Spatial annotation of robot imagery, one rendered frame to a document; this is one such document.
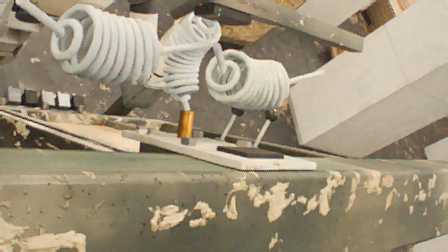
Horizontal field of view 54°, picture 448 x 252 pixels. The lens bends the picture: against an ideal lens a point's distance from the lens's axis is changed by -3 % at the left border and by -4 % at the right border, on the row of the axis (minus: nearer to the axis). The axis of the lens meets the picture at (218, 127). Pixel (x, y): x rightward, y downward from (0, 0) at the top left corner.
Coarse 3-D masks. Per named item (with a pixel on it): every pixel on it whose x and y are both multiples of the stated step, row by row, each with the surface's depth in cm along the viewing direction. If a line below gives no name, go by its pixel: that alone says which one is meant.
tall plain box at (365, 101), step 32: (384, 32) 341; (416, 32) 320; (352, 64) 359; (384, 64) 336; (416, 64) 315; (288, 96) 412; (320, 96) 379; (352, 96) 353; (384, 96) 331; (416, 96) 336; (320, 128) 372; (352, 128) 371; (384, 128) 380; (416, 128) 391
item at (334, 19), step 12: (312, 0) 460; (324, 0) 462; (336, 0) 465; (348, 0) 467; (360, 0) 470; (300, 12) 474; (312, 12) 477; (324, 12) 479; (336, 12) 482; (348, 12) 485; (336, 24) 501
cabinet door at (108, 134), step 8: (72, 128) 138; (80, 128) 141; (88, 128) 145; (96, 128) 148; (104, 128) 149; (112, 128) 153; (96, 136) 124; (104, 136) 127; (112, 136) 130; (120, 136) 133; (120, 144) 113; (128, 144) 116; (136, 144) 118
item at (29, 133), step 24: (216, 24) 46; (240, 24) 44; (168, 72) 48; (192, 72) 48; (0, 120) 90; (24, 120) 83; (192, 120) 49; (0, 144) 89; (24, 144) 78; (48, 144) 70; (72, 144) 63; (96, 144) 66; (144, 144) 50; (168, 144) 43; (192, 144) 42; (216, 144) 47; (240, 144) 47; (240, 168) 36; (264, 168) 37; (288, 168) 39; (312, 168) 42
